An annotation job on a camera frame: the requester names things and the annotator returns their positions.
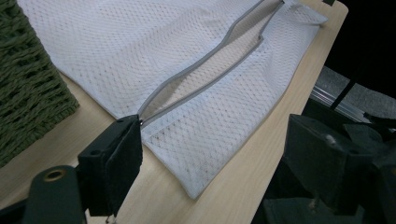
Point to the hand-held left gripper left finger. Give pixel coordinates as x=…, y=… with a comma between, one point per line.
x=109, y=161

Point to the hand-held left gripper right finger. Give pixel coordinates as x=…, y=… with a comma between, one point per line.
x=317, y=158

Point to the white mesh laundry bag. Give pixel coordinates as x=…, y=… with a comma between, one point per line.
x=124, y=53

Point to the green woven basket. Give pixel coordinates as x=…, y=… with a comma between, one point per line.
x=25, y=87

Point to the black metal stand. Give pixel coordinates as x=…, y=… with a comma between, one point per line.
x=344, y=93

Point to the metal floor rail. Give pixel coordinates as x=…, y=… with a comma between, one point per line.
x=330, y=99

